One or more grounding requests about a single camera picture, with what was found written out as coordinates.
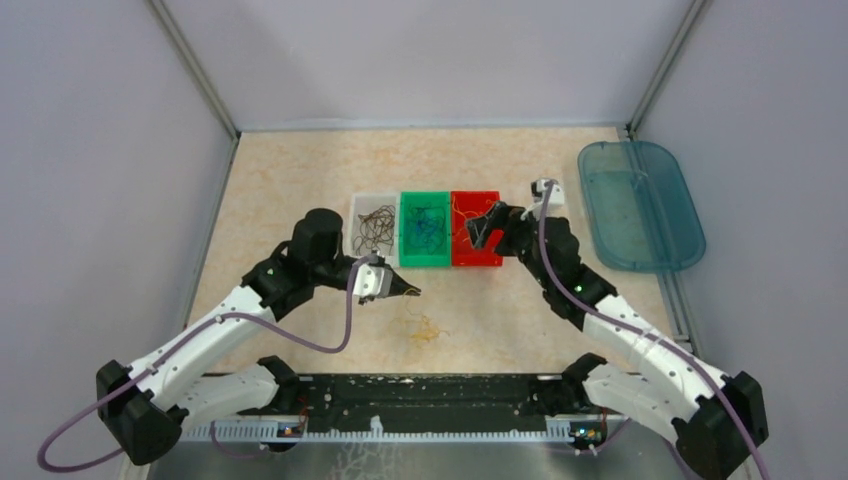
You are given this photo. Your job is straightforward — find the right aluminium frame post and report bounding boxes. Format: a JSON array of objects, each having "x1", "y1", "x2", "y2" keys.
[{"x1": 624, "y1": 0, "x2": 713, "y2": 141}]

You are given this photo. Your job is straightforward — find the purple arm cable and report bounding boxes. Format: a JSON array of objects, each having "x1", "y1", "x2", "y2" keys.
[
  {"x1": 536, "y1": 180, "x2": 773, "y2": 480},
  {"x1": 36, "y1": 254, "x2": 382, "y2": 474}
]

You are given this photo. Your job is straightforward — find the brown cable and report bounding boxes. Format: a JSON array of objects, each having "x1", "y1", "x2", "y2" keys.
[{"x1": 351, "y1": 203, "x2": 399, "y2": 258}]

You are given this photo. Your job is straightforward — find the white plastic bin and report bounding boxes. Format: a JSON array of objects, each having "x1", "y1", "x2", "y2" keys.
[{"x1": 345, "y1": 192, "x2": 400, "y2": 267}]

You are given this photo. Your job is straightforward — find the blue cable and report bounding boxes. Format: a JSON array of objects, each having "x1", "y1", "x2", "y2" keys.
[{"x1": 405, "y1": 205, "x2": 448, "y2": 258}]

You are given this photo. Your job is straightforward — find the white slotted cable duct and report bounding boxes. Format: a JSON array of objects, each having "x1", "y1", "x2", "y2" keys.
[{"x1": 181, "y1": 420, "x2": 575, "y2": 444}]

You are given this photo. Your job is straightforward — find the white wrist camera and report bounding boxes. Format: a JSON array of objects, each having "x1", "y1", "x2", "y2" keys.
[
  {"x1": 353, "y1": 264, "x2": 394, "y2": 302},
  {"x1": 528, "y1": 178, "x2": 566, "y2": 220}
]

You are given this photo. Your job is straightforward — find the teal transparent plastic basin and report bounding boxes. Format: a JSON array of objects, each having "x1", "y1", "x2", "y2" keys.
[{"x1": 578, "y1": 141, "x2": 706, "y2": 273}]

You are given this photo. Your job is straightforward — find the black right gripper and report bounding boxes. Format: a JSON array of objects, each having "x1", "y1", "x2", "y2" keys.
[{"x1": 466, "y1": 200, "x2": 554, "y2": 288}]

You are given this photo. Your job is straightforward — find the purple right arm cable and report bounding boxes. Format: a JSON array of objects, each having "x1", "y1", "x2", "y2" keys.
[{"x1": 536, "y1": 180, "x2": 773, "y2": 480}]

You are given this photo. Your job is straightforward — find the yellow cable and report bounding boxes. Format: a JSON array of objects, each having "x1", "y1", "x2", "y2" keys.
[{"x1": 451, "y1": 199, "x2": 485, "y2": 230}]

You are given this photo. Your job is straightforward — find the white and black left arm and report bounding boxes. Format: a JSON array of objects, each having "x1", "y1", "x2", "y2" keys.
[{"x1": 96, "y1": 208, "x2": 421, "y2": 465}]

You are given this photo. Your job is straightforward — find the red plastic bin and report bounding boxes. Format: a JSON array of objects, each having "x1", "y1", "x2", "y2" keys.
[{"x1": 450, "y1": 190, "x2": 503, "y2": 267}]

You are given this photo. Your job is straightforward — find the coloured cable bundle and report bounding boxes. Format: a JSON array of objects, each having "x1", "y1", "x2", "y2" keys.
[{"x1": 389, "y1": 296, "x2": 450, "y2": 346}]

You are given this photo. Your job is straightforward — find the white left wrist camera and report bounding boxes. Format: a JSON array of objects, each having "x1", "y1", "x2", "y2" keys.
[{"x1": 353, "y1": 264, "x2": 394, "y2": 302}]

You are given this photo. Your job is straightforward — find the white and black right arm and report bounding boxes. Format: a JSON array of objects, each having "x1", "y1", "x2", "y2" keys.
[{"x1": 464, "y1": 201, "x2": 771, "y2": 479}]

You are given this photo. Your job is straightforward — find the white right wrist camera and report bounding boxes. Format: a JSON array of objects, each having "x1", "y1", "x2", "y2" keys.
[{"x1": 528, "y1": 178, "x2": 566, "y2": 220}]

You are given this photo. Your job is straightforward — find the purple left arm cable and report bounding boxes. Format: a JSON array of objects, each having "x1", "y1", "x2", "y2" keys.
[{"x1": 36, "y1": 254, "x2": 382, "y2": 474}]

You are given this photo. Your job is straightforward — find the green plastic bin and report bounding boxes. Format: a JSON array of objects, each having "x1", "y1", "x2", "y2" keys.
[{"x1": 399, "y1": 191, "x2": 451, "y2": 268}]

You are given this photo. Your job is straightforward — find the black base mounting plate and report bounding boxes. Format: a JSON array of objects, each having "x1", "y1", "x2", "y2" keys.
[{"x1": 237, "y1": 372, "x2": 631, "y2": 435}]

